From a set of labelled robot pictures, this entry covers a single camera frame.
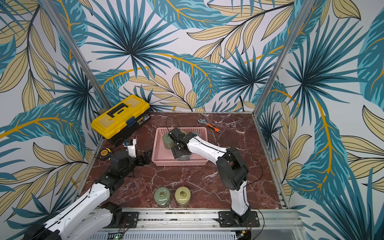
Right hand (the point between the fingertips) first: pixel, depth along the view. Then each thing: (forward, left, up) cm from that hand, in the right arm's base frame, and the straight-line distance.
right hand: (182, 150), depth 91 cm
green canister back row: (+6, +9, -1) cm, 11 cm away
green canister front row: (-26, +9, +1) cm, 28 cm away
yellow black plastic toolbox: (+13, +40, +10) cm, 43 cm away
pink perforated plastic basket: (+2, +13, -11) cm, 17 cm away
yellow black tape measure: (+1, +47, -3) cm, 47 cm away
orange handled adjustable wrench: (+21, -25, -7) cm, 33 cm away
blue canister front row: (-5, -2, -1) cm, 5 cm away
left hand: (-5, +20, +7) cm, 22 cm away
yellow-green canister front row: (-26, -1, +1) cm, 26 cm away
